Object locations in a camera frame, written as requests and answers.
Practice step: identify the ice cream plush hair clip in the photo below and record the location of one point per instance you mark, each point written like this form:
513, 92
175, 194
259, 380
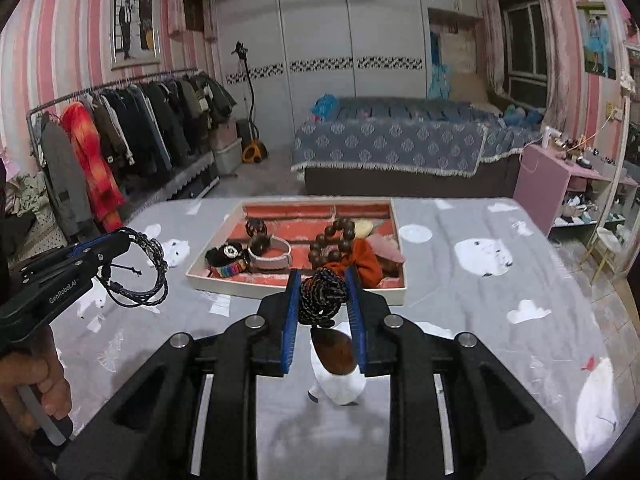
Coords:
389, 252

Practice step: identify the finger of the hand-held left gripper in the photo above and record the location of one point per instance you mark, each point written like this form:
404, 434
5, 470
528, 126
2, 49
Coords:
70, 254
107, 252

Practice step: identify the garment steamer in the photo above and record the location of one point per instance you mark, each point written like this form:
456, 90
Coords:
255, 152

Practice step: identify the black scrunchie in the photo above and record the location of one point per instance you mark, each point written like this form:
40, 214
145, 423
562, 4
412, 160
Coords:
256, 226

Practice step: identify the row of hanging clothes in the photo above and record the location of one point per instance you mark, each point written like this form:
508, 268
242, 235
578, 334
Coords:
150, 125

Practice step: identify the white stool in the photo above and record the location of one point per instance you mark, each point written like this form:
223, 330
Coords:
607, 242

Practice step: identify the white wardrobe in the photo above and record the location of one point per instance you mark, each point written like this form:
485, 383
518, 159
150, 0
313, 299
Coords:
320, 25

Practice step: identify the pink cabinet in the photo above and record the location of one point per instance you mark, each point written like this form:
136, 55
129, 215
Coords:
545, 190

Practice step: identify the white tray with red lining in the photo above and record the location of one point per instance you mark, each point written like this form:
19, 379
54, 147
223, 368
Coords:
300, 210

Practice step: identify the blue hanging cloth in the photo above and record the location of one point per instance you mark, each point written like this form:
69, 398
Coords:
439, 70

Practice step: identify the plastic storage box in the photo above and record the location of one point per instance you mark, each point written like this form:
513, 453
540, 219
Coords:
227, 147

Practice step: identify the metal clothes rack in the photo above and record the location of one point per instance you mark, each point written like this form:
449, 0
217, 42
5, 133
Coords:
150, 79

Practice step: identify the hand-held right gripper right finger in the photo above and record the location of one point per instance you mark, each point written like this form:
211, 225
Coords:
355, 320

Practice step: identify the framed black white wall poster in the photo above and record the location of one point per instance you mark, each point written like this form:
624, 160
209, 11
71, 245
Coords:
134, 25

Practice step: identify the orange scrunchie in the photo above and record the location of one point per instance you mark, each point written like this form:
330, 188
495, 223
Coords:
367, 265

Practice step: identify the teal cloth bundle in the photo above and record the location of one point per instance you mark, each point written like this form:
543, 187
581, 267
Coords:
325, 106

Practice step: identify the person's left hand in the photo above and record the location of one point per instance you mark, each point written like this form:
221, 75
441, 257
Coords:
30, 375

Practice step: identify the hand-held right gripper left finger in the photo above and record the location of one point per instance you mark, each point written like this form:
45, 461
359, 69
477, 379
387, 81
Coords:
291, 320

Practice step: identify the pink curtain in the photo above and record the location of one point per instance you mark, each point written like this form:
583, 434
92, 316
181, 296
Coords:
560, 50
492, 35

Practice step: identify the bed with blue patterned cover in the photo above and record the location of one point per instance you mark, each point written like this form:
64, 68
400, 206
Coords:
390, 140

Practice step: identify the grey polar bear tablecloth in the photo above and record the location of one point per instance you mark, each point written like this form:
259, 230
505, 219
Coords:
475, 310

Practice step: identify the wall poster with blue dress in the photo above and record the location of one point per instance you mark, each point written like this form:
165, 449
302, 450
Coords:
596, 40

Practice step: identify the dark window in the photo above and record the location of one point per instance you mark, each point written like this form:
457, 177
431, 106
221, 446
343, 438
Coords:
525, 40

